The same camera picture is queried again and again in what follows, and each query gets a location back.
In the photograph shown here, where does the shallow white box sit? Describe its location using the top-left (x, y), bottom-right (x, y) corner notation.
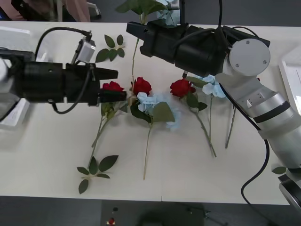
top-left (0, 25), bottom-right (32, 149)
top-left (278, 50), bottom-right (301, 104)

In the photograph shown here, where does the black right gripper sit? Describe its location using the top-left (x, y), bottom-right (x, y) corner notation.
top-left (126, 19), bottom-right (190, 65)

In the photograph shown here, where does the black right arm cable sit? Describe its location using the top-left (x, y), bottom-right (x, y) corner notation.
top-left (217, 82), bottom-right (280, 226)

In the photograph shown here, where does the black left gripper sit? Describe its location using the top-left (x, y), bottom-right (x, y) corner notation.
top-left (62, 63), bottom-right (128, 107)

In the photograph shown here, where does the single loose green leaf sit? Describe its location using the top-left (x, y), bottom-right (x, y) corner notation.
top-left (271, 166), bottom-right (288, 175)

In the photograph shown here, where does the black left camera cable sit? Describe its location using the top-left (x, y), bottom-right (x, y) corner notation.
top-left (34, 26), bottom-right (93, 62)

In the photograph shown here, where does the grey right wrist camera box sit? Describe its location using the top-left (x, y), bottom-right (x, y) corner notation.
top-left (168, 0), bottom-right (186, 11)

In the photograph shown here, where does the loose green leaf twig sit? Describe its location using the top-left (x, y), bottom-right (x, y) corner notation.
top-left (77, 154), bottom-right (119, 195)
top-left (95, 34), bottom-right (126, 63)

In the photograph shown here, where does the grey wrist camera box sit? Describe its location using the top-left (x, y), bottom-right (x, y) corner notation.
top-left (74, 37), bottom-right (97, 64)
top-left (168, 0), bottom-right (186, 11)

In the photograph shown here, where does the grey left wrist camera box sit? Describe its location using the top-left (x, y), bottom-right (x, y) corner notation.
top-left (74, 37), bottom-right (97, 64)

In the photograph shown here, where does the pale blue flower, straight stem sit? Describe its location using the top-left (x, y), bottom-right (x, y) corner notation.
top-left (185, 74), bottom-right (228, 144)
top-left (130, 92), bottom-right (182, 181)

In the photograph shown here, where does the dark robot torso panel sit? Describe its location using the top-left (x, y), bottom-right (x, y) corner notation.
top-left (101, 202), bottom-right (206, 226)

